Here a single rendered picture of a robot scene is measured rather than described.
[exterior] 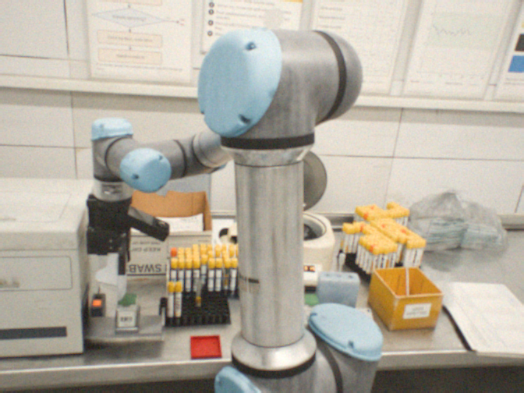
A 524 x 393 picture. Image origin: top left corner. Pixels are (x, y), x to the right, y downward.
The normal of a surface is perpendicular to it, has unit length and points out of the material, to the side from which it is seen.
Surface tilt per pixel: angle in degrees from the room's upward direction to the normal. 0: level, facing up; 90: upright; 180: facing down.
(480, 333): 1
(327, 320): 9
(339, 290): 90
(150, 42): 94
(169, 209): 88
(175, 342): 0
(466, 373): 0
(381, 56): 94
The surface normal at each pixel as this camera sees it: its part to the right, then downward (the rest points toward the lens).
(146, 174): 0.65, 0.35
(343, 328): 0.22, -0.92
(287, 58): 0.58, -0.26
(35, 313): 0.16, 0.39
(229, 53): -0.76, 0.06
